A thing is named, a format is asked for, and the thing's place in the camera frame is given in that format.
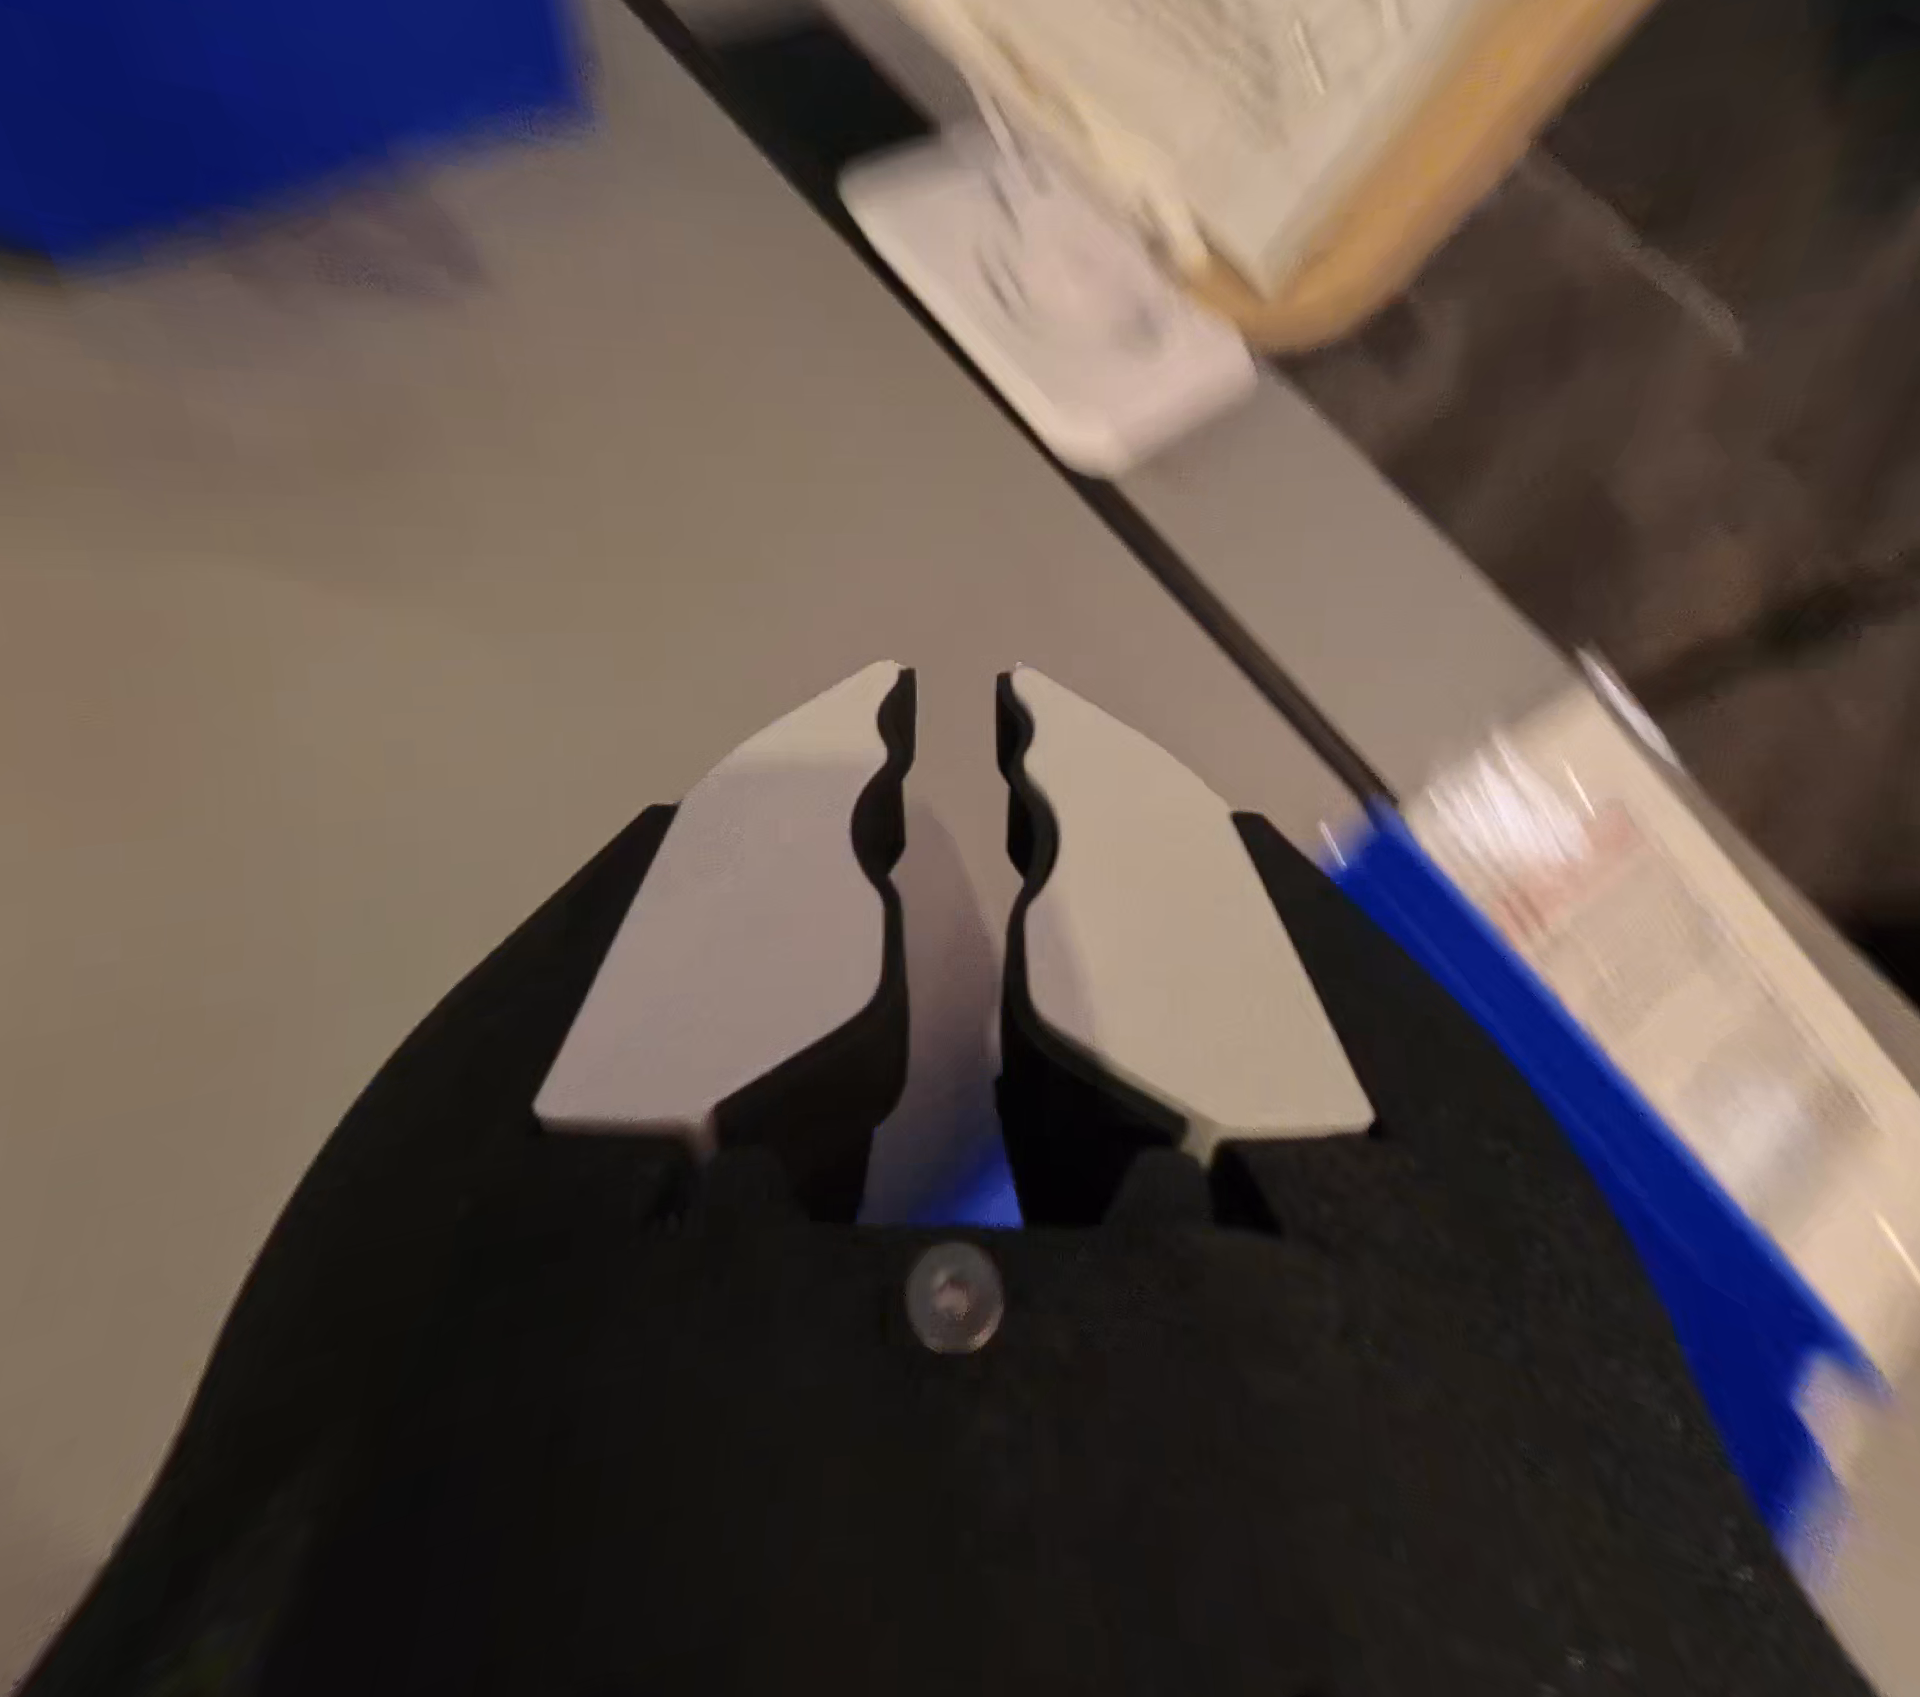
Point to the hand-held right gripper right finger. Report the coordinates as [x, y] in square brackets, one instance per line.
[1200, 963]

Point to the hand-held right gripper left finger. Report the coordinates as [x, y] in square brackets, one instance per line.
[720, 963]

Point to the blue plastic bin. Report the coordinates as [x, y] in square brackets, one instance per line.
[225, 2]
[1575, 1096]

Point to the printed paper sheet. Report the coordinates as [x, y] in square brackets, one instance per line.
[1681, 976]

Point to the white document stand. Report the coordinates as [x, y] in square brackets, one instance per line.
[1081, 332]

